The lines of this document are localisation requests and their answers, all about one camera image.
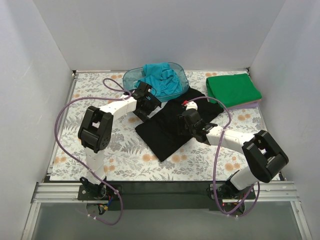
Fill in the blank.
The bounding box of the folded lilac t shirt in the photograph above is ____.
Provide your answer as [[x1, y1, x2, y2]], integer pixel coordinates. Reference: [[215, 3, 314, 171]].
[[227, 99, 261, 110]]

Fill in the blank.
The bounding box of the black t shirt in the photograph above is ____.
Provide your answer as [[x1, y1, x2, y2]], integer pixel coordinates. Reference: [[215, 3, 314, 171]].
[[134, 86, 225, 163]]

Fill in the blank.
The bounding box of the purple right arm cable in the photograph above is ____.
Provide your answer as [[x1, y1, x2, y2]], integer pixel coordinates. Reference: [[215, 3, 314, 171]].
[[186, 96, 261, 217]]

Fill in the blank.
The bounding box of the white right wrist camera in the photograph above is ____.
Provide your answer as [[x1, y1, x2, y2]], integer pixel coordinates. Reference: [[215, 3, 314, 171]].
[[182, 100, 198, 111]]

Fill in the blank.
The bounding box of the folded green t shirt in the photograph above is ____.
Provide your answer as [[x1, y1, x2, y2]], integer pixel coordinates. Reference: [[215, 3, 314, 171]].
[[206, 73, 262, 108]]

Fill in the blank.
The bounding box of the clear blue plastic basket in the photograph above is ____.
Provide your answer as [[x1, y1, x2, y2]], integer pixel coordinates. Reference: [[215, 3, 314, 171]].
[[122, 62, 189, 102]]

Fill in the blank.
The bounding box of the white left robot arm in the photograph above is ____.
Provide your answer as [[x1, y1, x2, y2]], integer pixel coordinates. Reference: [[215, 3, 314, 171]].
[[78, 82, 161, 200]]

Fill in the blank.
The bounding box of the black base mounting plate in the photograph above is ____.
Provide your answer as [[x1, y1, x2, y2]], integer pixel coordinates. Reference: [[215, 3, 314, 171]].
[[77, 178, 256, 213]]

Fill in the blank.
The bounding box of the floral table mat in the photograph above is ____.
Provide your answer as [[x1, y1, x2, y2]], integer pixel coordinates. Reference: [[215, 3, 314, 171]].
[[49, 70, 280, 182]]

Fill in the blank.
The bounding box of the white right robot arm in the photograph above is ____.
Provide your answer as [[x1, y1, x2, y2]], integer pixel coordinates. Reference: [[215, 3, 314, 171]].
[[177, 108, 289, 199]]

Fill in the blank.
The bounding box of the teal t shirt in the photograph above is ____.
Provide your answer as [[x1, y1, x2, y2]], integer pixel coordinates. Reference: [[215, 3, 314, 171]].
[[134, 62, 183, 97]]

